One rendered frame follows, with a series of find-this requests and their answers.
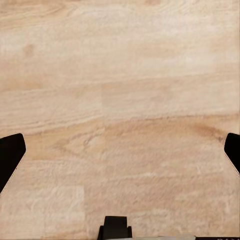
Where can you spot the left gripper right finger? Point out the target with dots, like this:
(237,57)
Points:
(232,149)

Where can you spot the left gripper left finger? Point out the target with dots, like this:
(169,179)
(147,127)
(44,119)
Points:
(12,149)

